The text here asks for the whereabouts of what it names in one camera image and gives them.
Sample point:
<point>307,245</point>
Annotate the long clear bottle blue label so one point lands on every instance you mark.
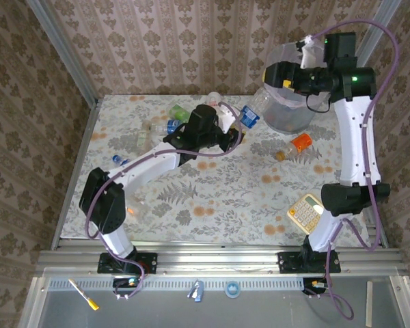
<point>250,117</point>

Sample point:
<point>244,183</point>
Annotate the green label plastic bottle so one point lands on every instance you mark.
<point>177,111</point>

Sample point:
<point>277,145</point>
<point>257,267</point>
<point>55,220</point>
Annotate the clear square bottle green-white label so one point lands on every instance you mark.
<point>142,137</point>

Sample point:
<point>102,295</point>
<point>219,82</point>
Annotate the clear bottle orange label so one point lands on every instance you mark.
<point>300,143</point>

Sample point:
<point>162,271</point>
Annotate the small clear bottle blue cap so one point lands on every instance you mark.
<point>116,159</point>

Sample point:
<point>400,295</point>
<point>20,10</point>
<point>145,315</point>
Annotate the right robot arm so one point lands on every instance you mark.
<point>357,143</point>

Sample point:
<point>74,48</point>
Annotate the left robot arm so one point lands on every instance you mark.
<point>147,164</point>

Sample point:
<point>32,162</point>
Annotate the translucent pink bin liner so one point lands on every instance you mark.
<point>276,54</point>

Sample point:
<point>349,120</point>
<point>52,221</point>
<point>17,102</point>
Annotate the clear plastic bin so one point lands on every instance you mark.
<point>287,119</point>

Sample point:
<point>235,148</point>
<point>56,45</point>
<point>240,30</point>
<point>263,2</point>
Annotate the floral patterned tablecloth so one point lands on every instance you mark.
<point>225,212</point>

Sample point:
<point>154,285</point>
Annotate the yellow desk calculator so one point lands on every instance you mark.
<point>304,212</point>

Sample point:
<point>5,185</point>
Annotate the blue tape roll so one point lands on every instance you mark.
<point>226,289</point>

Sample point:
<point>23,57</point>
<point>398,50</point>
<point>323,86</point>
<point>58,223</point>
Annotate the slotted metal strip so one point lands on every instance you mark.
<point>171,283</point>

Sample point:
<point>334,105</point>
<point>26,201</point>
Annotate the blue metal clip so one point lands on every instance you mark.
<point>196,292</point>

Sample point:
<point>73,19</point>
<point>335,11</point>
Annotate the grey metal tray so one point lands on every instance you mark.
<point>259,314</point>

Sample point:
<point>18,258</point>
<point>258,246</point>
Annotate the wooden stick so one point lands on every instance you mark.
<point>369,304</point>

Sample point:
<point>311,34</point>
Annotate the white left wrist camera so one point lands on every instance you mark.
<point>227,116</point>

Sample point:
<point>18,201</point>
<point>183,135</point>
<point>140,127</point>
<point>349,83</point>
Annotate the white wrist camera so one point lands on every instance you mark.
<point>311,54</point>
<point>227,116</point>

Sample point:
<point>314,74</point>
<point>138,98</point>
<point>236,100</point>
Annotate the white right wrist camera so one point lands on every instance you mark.
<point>311,54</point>

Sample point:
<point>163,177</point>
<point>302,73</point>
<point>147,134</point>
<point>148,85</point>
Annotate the aluminium frame post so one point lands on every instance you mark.
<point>65,51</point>
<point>379,24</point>

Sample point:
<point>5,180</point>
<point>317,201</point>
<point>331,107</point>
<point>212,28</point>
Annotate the aluminium table side rail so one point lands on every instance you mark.
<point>85,136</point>
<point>379,235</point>

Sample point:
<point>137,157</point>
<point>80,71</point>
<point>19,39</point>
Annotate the aluminium mounting rail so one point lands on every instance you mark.
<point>218,259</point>

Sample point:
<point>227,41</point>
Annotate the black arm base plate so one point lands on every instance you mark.
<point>147,261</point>
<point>288,261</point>

